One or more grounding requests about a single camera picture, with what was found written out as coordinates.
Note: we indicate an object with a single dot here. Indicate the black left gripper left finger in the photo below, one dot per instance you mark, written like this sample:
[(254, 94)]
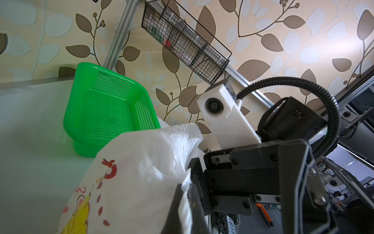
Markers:
[(173, 224)]

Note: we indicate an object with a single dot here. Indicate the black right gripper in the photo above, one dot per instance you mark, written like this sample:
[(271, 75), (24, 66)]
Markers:
[(283, 173)]

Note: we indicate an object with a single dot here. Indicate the black wire basket right wall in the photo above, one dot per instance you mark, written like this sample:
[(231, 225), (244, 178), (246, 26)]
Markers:
[(193, 39)]

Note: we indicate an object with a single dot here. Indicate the green plastic basket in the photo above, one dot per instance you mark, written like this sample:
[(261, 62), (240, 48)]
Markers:
[(104, 104)]

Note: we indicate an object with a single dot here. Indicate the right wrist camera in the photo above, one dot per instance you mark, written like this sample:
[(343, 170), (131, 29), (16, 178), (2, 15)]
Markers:
[(219, 107)]

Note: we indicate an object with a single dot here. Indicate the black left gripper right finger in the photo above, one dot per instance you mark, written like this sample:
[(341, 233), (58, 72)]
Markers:
[(199, 223)]

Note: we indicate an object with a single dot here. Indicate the white printed plastic bag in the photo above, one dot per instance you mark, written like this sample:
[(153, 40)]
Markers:
[(129, 187)]

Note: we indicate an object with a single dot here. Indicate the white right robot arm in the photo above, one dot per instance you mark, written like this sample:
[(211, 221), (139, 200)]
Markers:
[(289, 119)]

